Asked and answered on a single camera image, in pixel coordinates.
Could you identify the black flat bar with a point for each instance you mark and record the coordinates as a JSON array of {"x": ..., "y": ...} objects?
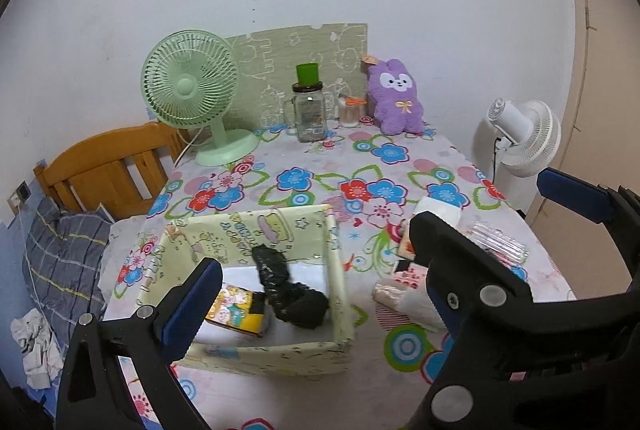
[{"x": 521, "y": 212}]

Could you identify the white standing fan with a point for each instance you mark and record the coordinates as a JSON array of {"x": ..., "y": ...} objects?
[{"x": 530, "y": 135}]

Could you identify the green desk fan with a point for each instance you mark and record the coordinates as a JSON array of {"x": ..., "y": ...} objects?
[{"x": 185, "y": 85}]

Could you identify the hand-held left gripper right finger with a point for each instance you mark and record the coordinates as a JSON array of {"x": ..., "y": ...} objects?
[{"x": 442, "y": 310}]

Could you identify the cotton swab container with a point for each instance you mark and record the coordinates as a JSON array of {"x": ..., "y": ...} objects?
[{"x": 350, "y": 115}]

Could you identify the green patterned foam board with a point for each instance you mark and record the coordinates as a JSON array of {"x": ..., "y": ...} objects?
[{"x": 280, "y": 55}]

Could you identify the beige wardrobe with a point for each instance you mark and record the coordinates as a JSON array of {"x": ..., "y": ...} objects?
[{"x": 600, "y": 85}]

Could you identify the glass jar with green lid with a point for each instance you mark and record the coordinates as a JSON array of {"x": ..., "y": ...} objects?
[{"x": 310, "y": 115}]

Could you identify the purple plush bunny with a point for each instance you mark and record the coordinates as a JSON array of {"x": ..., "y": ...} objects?
[{"x": 395, "y": 105}]

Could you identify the clear plastic tube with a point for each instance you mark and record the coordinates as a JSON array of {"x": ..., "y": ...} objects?
[{"x": 500, "y": 244}]

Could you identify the red packet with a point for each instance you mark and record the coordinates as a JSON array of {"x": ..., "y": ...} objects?
[{"x": 406, "y": 245}]

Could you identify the floral tablecloth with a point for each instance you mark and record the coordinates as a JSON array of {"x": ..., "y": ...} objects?
[{"x": 310, "y": 190}]

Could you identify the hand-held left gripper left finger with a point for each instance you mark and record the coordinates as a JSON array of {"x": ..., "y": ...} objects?
[{"x": 190, "y": 310}]

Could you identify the yellow printed storage box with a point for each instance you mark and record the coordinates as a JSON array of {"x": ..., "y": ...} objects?
[{"x": 250, "y": 230}]

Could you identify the yellow cartoon packet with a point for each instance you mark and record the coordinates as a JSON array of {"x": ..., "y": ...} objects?
[{"x": 235, "y": 310}]

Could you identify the wall socket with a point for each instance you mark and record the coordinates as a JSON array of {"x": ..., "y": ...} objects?
[{"x": 20, "y": 195}]

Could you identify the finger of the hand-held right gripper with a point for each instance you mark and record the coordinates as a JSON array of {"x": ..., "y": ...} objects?
[
  {"x": 575, "y": 192},
  {"x": 465, "y": 255}
]

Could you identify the white cloth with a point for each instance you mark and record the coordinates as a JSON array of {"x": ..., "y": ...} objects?
[
  {"x": 35, "y": 350},
  {"x": 442, "y": 207}
]

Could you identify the crumpled white cloth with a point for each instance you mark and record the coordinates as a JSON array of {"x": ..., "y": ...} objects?
[{"x": 35, "y": 350}]

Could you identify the pink tissue packet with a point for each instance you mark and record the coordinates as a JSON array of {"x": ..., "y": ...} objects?
[{"x": 400, "y": 297}]

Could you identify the black cloth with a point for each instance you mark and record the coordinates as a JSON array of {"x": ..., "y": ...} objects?
[{"x": 300, "y": 310}]

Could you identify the small black item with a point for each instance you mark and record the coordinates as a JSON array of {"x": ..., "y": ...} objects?
[{"x": 407, "y": 266}]

